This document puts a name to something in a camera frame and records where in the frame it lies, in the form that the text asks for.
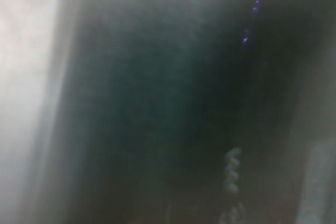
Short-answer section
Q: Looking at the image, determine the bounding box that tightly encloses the silver metal plate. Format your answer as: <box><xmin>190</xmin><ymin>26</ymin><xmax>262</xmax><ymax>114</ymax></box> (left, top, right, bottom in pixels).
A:
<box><xmin>0</xmin><ymin>0</ymin><xmax>336</xmax><ymax>224</ymax></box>

